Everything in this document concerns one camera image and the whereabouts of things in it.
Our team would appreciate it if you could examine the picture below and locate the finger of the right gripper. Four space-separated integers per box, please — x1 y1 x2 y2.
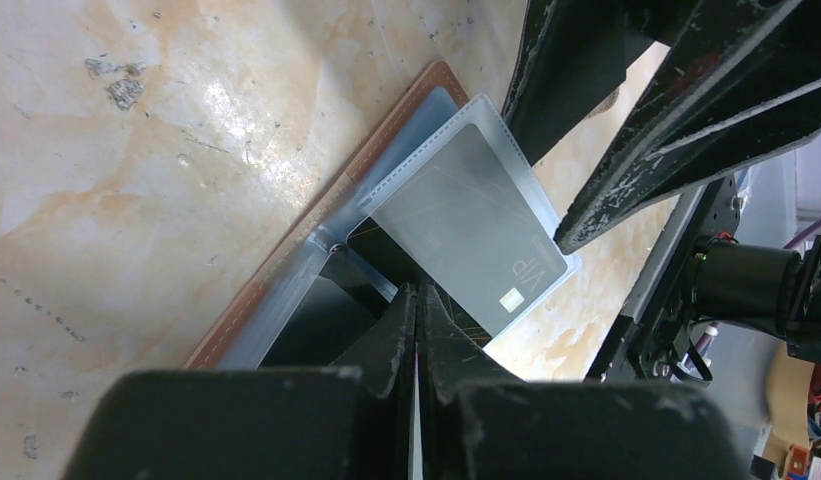
555 1 821 254
501 0 656 164

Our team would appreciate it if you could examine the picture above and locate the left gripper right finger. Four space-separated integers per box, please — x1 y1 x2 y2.
417 283 748 479

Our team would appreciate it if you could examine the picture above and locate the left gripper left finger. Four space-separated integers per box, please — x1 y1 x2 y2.
63 285 417 479

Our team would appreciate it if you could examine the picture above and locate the tan leather card holder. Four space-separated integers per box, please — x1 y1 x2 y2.
186 61 580 370

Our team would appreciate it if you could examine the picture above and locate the black card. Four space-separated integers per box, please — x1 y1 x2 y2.
348 123 569 345

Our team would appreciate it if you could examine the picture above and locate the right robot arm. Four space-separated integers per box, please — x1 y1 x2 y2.
502 1 821 378

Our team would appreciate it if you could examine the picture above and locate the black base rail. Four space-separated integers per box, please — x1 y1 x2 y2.
585 174 740 382

